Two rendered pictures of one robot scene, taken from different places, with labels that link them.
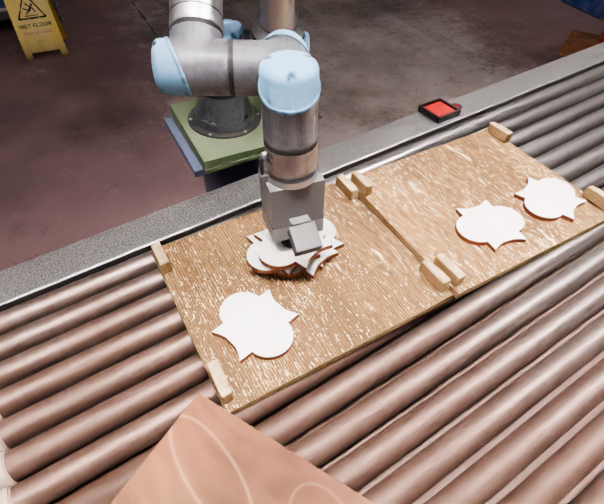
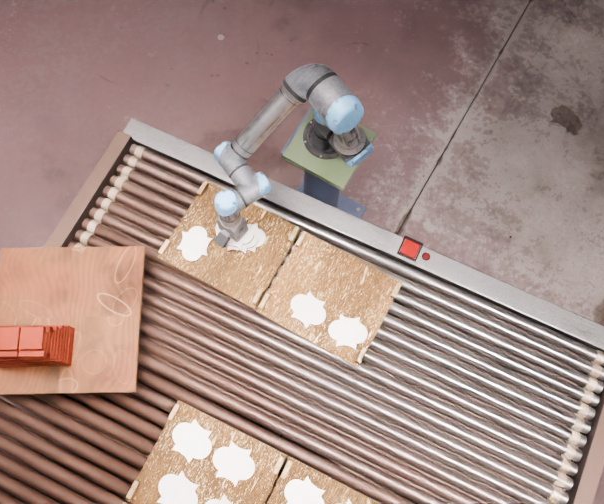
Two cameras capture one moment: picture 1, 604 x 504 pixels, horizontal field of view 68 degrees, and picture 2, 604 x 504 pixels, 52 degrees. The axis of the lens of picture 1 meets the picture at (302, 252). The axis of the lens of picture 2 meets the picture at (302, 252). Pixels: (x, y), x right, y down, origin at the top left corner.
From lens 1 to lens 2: 1.75 m
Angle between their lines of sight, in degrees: 35
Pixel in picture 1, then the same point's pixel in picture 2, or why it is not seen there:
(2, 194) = not seen: outside the picture
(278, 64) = (221, 197)
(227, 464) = (129, 267)
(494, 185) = (344, 303)
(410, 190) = (314, 264)
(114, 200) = (349, 56)
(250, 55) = (237, 178)
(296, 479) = (135, 286)
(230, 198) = not seen: hidden behind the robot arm
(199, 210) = not seen: hidden behind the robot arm
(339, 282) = (234, 262)
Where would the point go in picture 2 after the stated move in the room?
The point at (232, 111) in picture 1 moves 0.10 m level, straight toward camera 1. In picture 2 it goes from (319, 144) to (299, 159)
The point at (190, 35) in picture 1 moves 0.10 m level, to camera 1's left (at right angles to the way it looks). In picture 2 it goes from (228, 154) to (213, 131)
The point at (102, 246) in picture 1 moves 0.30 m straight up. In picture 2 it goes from (200, 158) to (187, 118)
